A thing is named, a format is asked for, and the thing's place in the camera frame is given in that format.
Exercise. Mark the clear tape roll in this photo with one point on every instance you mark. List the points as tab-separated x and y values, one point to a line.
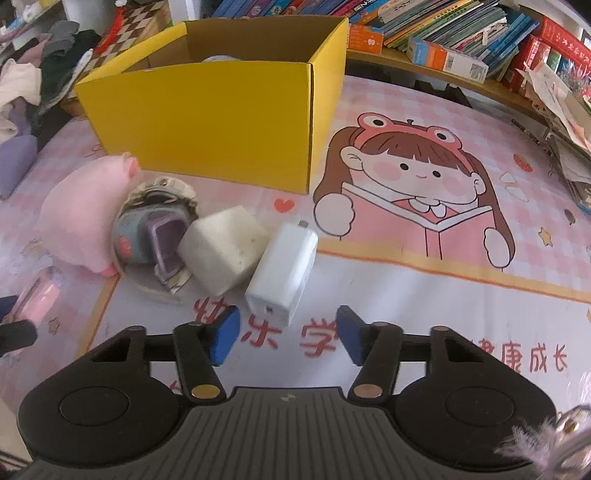
178	189

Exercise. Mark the wooden shelf board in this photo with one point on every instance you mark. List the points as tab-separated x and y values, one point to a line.
415	69

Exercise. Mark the red tassel charm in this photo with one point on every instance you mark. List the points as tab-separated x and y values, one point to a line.
111	27

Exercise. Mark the white blue orange toothpaste box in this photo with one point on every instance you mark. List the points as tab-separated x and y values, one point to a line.
445	57

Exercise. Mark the white charger adapter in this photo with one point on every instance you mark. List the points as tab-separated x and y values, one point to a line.
281	272

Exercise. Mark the grey garment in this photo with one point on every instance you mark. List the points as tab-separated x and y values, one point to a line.
60	37

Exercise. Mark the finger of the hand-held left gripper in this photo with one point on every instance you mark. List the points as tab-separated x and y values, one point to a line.
16	337

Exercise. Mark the red game box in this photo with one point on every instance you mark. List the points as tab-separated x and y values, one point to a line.
549	50

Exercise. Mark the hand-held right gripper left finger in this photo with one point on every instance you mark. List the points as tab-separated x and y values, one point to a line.
225	334

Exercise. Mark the cream cloth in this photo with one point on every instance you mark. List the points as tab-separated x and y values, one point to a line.
18	87

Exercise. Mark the small pink case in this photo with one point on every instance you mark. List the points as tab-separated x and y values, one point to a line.
39	300

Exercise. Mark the fluffy purple charm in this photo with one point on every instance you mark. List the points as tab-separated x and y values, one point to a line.
540	447

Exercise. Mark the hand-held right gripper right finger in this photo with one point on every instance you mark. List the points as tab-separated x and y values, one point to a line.
353	334

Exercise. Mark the wooden chessboard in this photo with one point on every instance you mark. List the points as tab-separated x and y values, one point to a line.
147	23

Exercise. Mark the yellow cardboard box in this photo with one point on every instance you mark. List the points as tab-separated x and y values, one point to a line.
207	124

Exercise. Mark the cream white foam block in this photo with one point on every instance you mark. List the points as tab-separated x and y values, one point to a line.
221	249

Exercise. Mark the purple cloth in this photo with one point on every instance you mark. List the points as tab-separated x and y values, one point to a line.
16	166

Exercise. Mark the white shelf frame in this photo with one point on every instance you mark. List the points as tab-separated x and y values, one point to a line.
198	8

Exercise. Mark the dark green garment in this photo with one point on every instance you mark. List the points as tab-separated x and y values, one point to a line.
69	69

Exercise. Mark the pink plush toy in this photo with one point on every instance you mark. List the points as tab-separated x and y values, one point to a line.
78	217

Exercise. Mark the grey purple smartwatch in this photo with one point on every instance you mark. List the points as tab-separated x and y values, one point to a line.
134	240

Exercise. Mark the pile of loose papers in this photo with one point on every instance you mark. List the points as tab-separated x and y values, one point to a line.
565	124

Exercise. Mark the row of colourful books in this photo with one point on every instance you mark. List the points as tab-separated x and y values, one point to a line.
438	23

